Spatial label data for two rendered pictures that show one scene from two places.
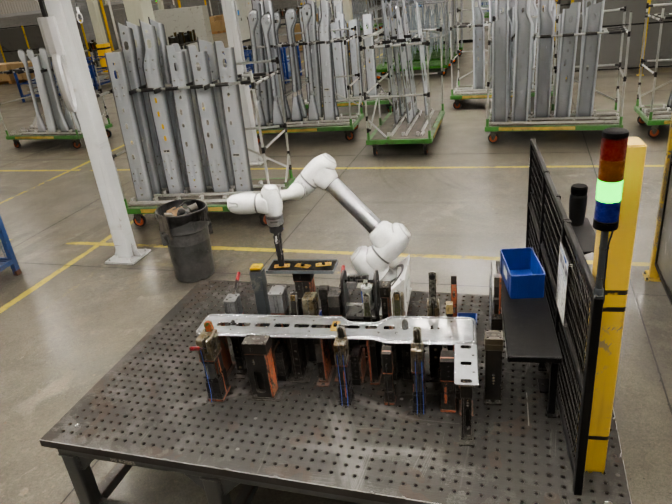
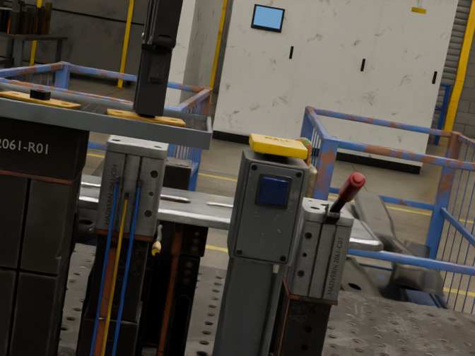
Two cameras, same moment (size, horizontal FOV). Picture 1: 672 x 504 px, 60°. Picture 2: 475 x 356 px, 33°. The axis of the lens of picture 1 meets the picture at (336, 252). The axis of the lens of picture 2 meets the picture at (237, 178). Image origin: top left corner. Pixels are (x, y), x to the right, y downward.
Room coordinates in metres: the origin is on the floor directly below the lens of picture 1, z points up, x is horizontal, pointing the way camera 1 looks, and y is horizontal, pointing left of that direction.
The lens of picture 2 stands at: (3.69, 0.13, 1.27)
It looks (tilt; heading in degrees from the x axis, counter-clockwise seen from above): 11 degrees down; 162
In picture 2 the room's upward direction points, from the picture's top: 10 degrees clockwise
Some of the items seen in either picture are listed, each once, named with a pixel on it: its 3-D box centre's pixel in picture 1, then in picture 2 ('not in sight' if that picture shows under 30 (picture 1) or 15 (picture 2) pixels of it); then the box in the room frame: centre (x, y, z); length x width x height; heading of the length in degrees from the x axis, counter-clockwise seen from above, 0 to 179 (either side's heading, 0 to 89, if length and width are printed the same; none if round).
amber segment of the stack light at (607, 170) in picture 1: (611, 168); not in sight; (1.57, -0.81, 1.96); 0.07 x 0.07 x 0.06
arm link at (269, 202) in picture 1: (269, 199); not in sight; (2.84, 0.31, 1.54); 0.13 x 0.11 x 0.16; 77
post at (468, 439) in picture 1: (466, 410); not in sight; (1.92, -0.47, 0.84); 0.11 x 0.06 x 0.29; 167
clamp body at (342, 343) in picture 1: (343, 370); not in sight; (2.25, 0.02, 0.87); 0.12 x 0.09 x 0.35; 167
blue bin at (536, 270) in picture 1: (521, 272); not in sight; (2.60, -0.92, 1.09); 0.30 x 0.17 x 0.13; 173
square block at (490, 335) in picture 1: (493, 367); not in sight; (2.13, -0.65, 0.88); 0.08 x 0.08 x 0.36; 77
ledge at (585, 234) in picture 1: (577, 226); not in sight; (2.28, -1.05, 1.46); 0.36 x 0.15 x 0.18; 167
